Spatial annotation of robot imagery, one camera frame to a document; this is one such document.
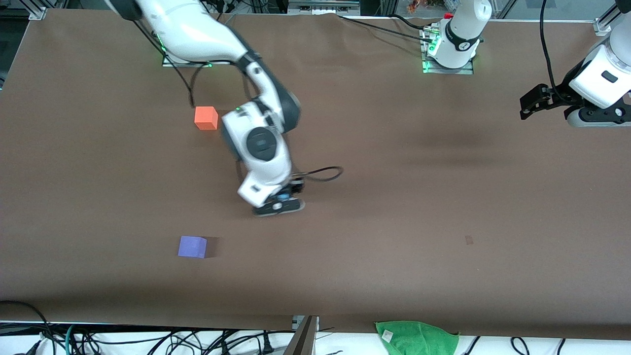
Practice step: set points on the orange background object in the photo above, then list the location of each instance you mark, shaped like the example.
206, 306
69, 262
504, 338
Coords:
415, 6

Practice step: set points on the orange block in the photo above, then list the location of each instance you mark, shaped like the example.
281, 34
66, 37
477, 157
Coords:
205, 118

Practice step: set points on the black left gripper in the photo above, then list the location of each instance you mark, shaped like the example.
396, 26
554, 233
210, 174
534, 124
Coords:
558, 100

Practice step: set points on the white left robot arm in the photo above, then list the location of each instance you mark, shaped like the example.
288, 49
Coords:
463, 29

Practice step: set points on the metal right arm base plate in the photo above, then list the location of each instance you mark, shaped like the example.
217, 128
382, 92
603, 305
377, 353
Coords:
172, 63

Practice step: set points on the grey metal rack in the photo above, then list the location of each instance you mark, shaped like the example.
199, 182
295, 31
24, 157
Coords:
323, 6

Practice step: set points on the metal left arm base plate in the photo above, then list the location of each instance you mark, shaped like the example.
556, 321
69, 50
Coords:
429, 69

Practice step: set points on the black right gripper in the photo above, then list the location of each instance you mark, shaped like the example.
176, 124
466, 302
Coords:
296, 187

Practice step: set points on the aluminium frame corner piece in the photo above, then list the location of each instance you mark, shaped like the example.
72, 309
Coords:
37, 13

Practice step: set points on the grey metal post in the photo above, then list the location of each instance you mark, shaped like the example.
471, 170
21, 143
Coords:
303, 340

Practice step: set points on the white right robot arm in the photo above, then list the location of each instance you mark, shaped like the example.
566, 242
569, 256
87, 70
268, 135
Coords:
197, 29

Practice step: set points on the green cloth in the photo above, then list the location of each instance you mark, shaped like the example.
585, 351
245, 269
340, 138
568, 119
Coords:
416, 340

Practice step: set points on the purple block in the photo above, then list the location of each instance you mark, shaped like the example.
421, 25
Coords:
192, 246

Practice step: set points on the brown table cover sheet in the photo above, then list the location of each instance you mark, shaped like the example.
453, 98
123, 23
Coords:
345, 271

